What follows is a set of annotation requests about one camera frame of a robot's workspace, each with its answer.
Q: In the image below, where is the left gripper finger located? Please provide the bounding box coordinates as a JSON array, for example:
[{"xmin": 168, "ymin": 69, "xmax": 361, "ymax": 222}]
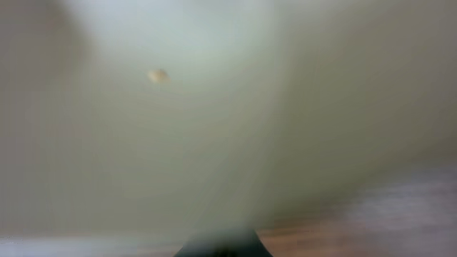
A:
[{"xmin": 174, "ymin": 228, "xmax": 273, "ymax": 257}]

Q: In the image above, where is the white bowl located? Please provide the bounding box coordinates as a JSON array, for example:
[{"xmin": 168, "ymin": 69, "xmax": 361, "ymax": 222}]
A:
[{"xmin": 1, "ymin": 0, "xmax": 456, "ymax": 236}]

